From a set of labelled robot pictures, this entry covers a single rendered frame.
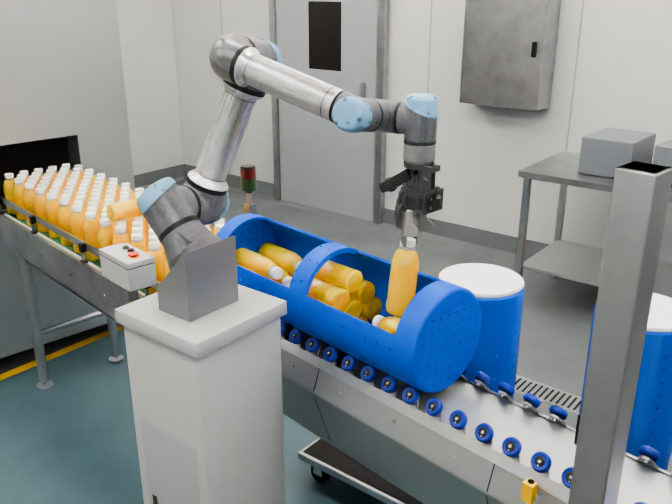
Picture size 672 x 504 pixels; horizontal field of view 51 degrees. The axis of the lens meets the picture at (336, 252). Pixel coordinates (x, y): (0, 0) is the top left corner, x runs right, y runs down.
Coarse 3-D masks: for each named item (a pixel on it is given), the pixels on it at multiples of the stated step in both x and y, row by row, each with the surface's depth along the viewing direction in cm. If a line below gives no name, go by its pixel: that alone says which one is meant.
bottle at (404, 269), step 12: (396, 252) 176; (408, 252) 175; (396, 264) 175; (408, 264) 174; (396, 276) 176; (408, 276) 175; (396, 288) 176; (408, 288) 176; (396, 300) 177; (408, 300) 177; (396, 312) 178
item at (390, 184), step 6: (396, 174) 171; (402, 174) 169; (408, 174) 168; (384, 180) 176; (390, 180) 173; (396, 180) 171; (402, 180) 170; (408, 180) 171; (384, 186) 175; (390, 186) 173; (396, 186) 174
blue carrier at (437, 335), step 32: (224, 224) 231; (256, 224) 240; (320, 256) 202; (352, 256) 217; (256, 288) 214; (288, 288) 203; (384, 288) 214; (416, 288) 203; (448, 288) 177; (288, 320) 209; (320, 320) 195; (352, 320) 185; (416, 320) 172; (448, 320) 178; (480, 320) 189; (352, 352) 191; (384, 352) 179; (416, 352) 172; (448, 352) 182; (416, 384) 177; (448, 384) 186
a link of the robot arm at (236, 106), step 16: (256, 48) 175; (272, 48) 181; (224, 80) 182; (224, 96) 184; (240, 96) 182; (256, 96) 183; (224, 112) 185; (240, 112) 184; (224, 128) 186; (240, 128) 187; (208, 144) 189; (224, 144) 187; (208, 160) 189; (224, 160) 190; (192, 176) 192; (208, 176) 191; (224, 176) 193; (208, 192) 191; (224, 192) 195; (208, 208) 193; (224, 208) 200; (208, 224) 200
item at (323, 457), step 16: (304, 448) 295; (320, 448) 294; (336, 448) 294; (320, 464) 285; (336, 464) 284; (352, 464) 284; (320, 480) 295; (352, 480) 276; (368, 480) 275; (384, 480) 275; (384, 496) 267; (400, 496) 266
